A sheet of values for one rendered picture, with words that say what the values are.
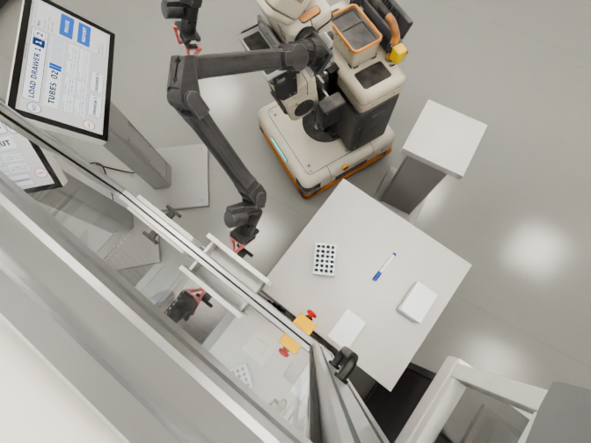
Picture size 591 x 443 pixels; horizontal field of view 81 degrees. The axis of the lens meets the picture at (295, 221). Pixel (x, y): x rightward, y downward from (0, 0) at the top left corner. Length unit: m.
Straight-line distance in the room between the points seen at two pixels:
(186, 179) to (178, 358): 2.28
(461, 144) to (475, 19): 1.73
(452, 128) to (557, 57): 1.71
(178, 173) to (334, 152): 1.05
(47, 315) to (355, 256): 1.29
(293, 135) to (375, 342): 1.29
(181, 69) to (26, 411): 0.83
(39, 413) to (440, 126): 1.65
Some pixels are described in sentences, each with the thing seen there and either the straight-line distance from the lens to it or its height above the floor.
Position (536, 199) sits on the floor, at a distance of 2.70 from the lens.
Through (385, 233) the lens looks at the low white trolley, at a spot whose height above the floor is 0.76.
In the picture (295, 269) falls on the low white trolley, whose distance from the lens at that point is 1.40.
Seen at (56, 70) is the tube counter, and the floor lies 1.11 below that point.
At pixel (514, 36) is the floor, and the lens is 3.31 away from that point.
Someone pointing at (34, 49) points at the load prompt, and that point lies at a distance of 1.66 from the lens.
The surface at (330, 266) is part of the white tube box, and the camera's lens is 1.40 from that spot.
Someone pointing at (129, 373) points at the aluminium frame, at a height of 1.98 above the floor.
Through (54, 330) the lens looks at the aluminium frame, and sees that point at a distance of 0.19.
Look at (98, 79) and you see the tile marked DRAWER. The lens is 1.69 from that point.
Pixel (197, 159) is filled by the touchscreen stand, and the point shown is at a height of 0.03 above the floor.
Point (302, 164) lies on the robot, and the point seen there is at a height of 0.28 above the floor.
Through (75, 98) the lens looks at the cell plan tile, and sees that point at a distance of 1.61.
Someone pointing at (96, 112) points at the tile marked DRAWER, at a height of 1.00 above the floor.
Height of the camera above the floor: 2.15
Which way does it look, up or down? 74 degrees down
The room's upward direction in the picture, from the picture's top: 8 degrees counter-clockwise
